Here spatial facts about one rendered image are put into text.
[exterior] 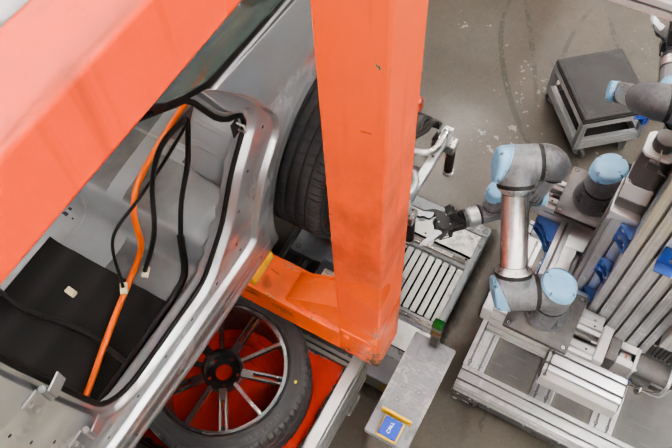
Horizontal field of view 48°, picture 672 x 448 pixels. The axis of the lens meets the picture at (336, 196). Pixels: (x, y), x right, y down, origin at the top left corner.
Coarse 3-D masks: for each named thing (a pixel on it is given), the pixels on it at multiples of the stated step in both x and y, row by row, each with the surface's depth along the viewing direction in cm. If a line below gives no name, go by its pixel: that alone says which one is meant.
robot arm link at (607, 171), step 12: (600, 156) 260; (612, 156) 258; (600, 168) 256; (612, 168) 255; (624, 168) 254; (588, 180) 262; (600, 180) 256; (612, 180) 254; (588, 192) 265; (600, 192) 261; (612, 192) 259
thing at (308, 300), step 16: (272, 272) 280; (288, 272) 280; (304, 272) 277; (256, 288) 277; (272, 288) 277; (288, 288) 276; (304, 288) 271; (320, 288) 266; (272, 304) 280; (288, 304) 273; (304, 304) 268; (320, 304) 259; (336, 304) 254; (288, 320) 286; (304, 320) 276; (320, 320) 269; (336, 320) 264; (320, 336) 281; (336, 336) 271
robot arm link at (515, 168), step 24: (528, 144) 227; (504, 168) 224; (528, 168) 224; (504, 192) 228; (528, 192) 227; (504, 216) 231; (528, 216) 231; (504, 240) 233; (504, 264) 235; (504, 288) 235; (528, 288) 234
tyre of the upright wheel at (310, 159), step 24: (312, 96) 259; (312, 120) 256; (288, 144) 259; (312, 144) 256; (288, 168) 260; (312, 168) 256; (288, 192) 264; (312, 192) 259; (288, 216) 275; (312, 216) 265
